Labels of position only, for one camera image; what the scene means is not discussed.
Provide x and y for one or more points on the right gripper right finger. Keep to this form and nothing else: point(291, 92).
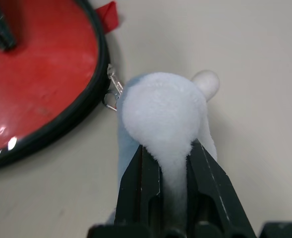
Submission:
point(210, 188)

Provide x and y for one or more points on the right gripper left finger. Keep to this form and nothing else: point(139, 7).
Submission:
point(138, 188)

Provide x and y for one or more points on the black clear paddle case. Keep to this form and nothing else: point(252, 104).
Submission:
point(103, 49)

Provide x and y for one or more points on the red table tennis paddle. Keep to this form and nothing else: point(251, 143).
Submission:
point(49, 74)

